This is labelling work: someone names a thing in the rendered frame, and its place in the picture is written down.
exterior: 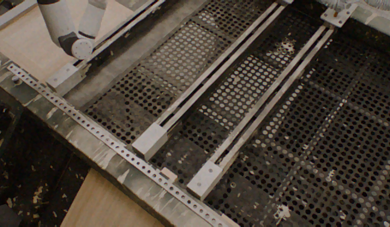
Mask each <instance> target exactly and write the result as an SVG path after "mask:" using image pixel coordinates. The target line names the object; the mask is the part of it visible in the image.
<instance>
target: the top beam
mask: <svg viewBox="0 0 390 227"><path fill-rule="evenodd" d="M291 7H292V8H295V9H297V10H299V11H301V12H303V13H305V14H307V15H308V16H310V17H313V18H315V19H317V20H319V21H321V22H323V23H324V20H322V19H321V16H322V14H323V13H324V12H325V11H326V10H327V9H328V8H327V6H324V4H322V2H320V0H294V1H293V2H292V4H291ZM338 30H340V31H342V32H343V33H345V34H348V35H350V36H352V37H354V38H356V39H358V40H360V41H362V42H364V43H367V44H369V45H371V46H373V47H375V48H377V49H378V50H380V51H382V52H385V53H387V54H388V55H390V20H389V19H386V18H384V17H382V16H379V15H377V14H376V13H374V12H372V11H370V10H367V9H365V8H362V7H360V6H357V7H356V8H355V10H354V11H353V13H352V14H351V15H350V17H349V18H348V19H347V20H346V21H345V22H344V23H343V25H342V26H341V27H340V28H339V27H338Z"/></svg>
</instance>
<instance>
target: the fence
mask: <svg viewBox="0 0 390 227"><path fill-rule="evenodd" d="M36 6H38V3H37V2H36V0H26V1H25V2H23V3H21V4H20V5H18V6H16V7H14V8H13V9H11V10H10V11H8V12H6V13H5V14H4V15H3V16H1V17H0V29H3V28H5V27H6V26H7V25H9V24H10V23H12V22H14V21H15V20H17V19H18V18H20V17H22V16H24V15H25V14H26V13H27V12H29V11H30V10H32V9H33V8H35V7H36Z"/></svg>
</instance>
